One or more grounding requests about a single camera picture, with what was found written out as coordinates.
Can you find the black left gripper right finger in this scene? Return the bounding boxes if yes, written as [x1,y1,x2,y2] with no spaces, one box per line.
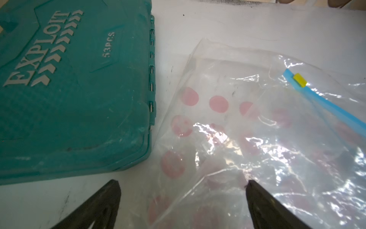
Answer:
[246,180,310,229]

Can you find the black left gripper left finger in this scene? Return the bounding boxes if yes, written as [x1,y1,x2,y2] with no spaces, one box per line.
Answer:
[53,179,121,229]

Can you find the clear blue-zip zipper bag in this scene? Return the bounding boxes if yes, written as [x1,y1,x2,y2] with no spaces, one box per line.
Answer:
[130,39,366,229]

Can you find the clear pink-zip dotted bag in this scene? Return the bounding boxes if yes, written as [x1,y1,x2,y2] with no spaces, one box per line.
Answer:
[147,87,366,229]

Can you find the green plastic tool case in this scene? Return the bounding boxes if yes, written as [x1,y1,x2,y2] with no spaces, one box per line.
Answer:
[1,1,156,185]

